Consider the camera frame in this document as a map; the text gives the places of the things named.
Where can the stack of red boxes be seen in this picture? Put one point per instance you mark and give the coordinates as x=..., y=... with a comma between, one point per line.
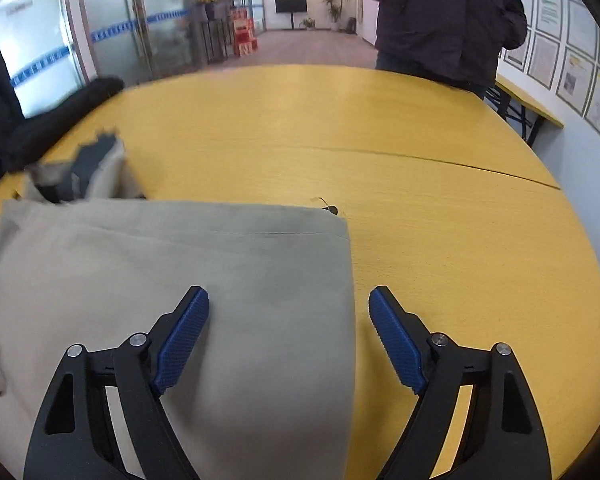
x=243, y=35

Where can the person's left forearm black sleeve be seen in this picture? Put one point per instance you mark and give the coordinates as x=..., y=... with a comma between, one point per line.
x=45, y=125

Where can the khaki pants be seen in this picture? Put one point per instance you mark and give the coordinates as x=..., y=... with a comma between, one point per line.
x=180, y=255

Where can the black television screen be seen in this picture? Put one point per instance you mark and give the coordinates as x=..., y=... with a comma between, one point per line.
x=290, y=5

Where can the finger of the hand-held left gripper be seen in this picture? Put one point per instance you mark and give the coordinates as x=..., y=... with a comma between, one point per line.
x=91, y=162

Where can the black display stand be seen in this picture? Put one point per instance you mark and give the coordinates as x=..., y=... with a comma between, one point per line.
x=217, y=40

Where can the vase of yellow flowers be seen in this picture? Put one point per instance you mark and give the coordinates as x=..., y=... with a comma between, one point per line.
x=209, y=4

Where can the wall of framed certificates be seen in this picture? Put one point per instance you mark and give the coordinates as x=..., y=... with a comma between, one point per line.
x=575, y=55

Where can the tall potted palm plant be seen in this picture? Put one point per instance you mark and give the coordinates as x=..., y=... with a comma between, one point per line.
x=337, y=2

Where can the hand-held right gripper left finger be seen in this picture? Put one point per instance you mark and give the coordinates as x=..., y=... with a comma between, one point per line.
x=182, y=340

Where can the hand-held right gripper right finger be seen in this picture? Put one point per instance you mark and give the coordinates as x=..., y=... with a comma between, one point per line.
x=395, y=340

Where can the small potted plant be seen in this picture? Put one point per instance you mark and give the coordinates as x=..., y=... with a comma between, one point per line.
x=308, y=23

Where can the yellow side table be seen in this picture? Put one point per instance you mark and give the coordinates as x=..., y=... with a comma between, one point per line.
x=525, y=97

